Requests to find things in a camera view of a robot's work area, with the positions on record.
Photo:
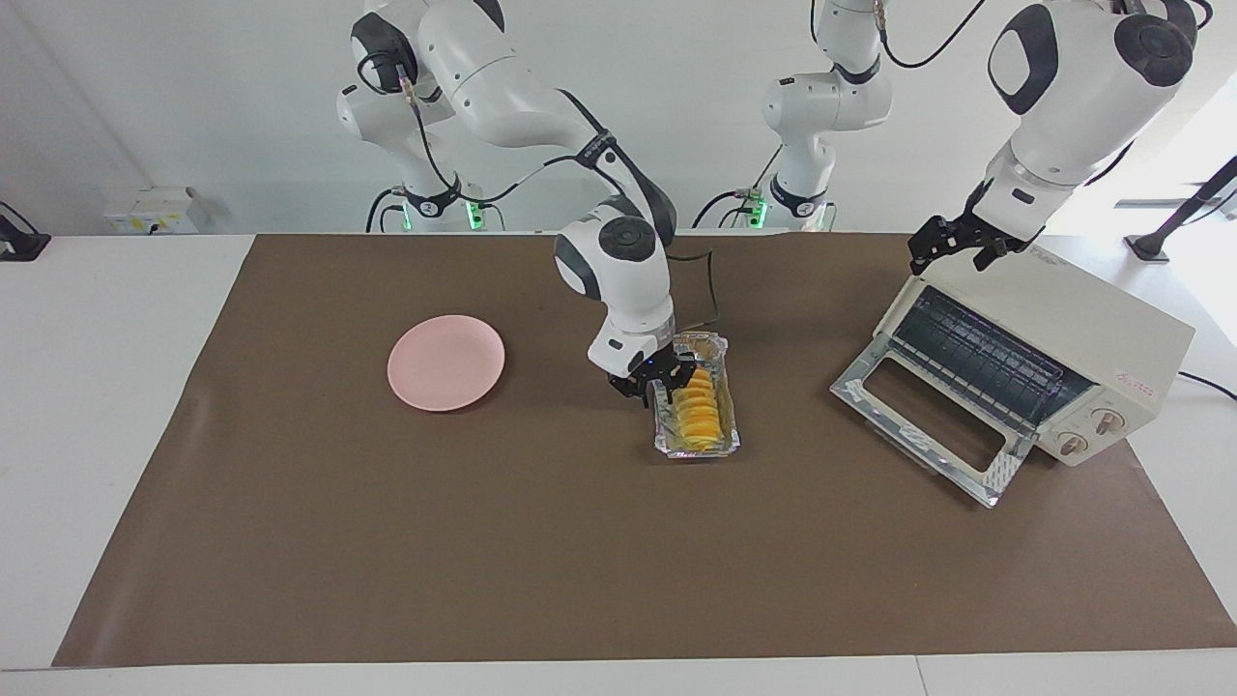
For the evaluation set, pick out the glass oven door with foil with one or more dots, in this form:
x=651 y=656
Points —
x=928 y=416

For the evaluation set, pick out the cream toaster oven body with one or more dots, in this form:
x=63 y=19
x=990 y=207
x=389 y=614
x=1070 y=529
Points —
x=1102 y=319

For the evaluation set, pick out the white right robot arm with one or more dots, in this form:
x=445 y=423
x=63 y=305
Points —
x=503 y=87

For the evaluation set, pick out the white wall socket box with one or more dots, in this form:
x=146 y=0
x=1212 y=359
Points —
x=145 y=215

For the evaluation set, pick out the beige oven knob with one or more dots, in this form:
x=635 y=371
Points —
x=1108 y=420
x=1071 y=445

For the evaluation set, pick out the pink round plate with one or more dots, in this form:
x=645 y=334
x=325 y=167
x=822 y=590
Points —
x=445 y=362

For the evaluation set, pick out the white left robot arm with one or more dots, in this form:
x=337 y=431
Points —
x=1082 y=87

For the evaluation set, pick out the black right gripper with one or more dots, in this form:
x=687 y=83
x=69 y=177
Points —
x=649 y=363

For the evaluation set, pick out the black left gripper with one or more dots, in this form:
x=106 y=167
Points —
x=1000 y=232

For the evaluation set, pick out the brown table mat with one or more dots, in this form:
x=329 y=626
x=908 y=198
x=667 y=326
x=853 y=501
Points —
x=580 y=532

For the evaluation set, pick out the black stand base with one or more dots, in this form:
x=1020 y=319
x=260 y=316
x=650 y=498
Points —
x=24 y=246

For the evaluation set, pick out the black angled stand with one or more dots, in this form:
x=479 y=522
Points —
x=1150 y=246

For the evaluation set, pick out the sliced orange bread loaf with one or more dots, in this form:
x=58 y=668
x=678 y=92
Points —
x=698 y=411

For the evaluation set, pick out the aluminium foil tray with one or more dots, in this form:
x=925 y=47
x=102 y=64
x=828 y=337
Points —
x=694 y=450

